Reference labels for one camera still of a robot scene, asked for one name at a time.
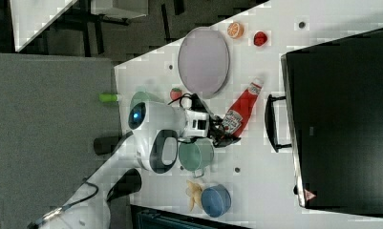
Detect green oval colander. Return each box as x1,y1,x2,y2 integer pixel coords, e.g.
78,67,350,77
130,92,164,110

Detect peeled banana toy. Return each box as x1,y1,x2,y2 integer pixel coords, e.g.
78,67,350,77
186,180,202,212

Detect red Heinz ketchup bottle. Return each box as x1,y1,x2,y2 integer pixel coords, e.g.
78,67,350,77
222,78,264,137

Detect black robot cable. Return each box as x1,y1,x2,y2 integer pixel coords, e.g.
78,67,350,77
167,93,197,108

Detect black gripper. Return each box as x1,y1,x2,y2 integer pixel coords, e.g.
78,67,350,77
192,94,241,147

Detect blue bowl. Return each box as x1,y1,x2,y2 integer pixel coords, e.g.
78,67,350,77
201,184,231,218

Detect dark blue crate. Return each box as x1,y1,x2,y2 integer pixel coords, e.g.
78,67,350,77
131,205,248,229

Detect small black cylinder cup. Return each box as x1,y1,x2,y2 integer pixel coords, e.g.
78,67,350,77
93,136,123,156

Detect grey round plate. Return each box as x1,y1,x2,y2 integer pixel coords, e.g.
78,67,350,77
178,27,230,98

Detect red tomato toy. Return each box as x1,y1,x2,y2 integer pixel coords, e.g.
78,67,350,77
170,88,182,101

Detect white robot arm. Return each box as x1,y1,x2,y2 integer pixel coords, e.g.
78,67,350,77
27,94,240,229

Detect green metal mug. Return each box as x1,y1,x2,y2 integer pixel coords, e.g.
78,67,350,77
179,138,214,178

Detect orange slice toy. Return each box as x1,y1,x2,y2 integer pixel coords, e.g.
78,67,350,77
227,22,245,39

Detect large black cylinder cup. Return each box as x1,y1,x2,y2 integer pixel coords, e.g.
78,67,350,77
107,169,142,201

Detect red strawberry toy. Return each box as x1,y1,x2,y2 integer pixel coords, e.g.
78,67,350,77
253,31,268,47

